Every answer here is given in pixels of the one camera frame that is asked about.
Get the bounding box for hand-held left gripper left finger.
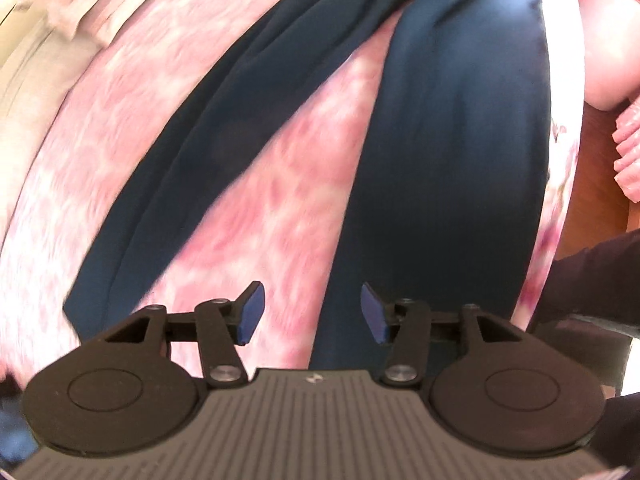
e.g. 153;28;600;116
102;281;266;388

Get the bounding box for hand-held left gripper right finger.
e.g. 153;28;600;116
360;282;528;386

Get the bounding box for pink striped pillow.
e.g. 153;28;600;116
47;0;201;47

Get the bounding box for dark blue pants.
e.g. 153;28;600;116
62;0;553;376

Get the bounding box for person's dark clothing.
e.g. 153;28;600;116
527;230;640;461

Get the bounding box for pink curtain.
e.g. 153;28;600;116
612;102;640;193

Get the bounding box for pink floral blanket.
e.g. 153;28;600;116
0;0;583;386

